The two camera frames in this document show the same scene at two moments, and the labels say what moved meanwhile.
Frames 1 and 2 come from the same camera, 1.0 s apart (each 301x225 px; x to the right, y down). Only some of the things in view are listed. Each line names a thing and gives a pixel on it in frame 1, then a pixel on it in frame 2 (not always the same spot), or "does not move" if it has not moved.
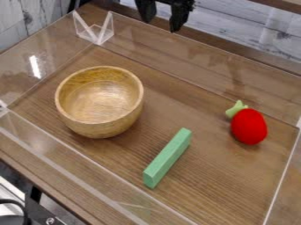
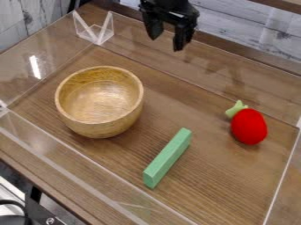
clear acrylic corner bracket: (97, 33) does not move
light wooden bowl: (98, 100) does not move
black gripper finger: (179, 12) to (182, 36)
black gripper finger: (146, 9) to (154, 24)
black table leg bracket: (36, 214) does not move
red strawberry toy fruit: (248, 124) does not move
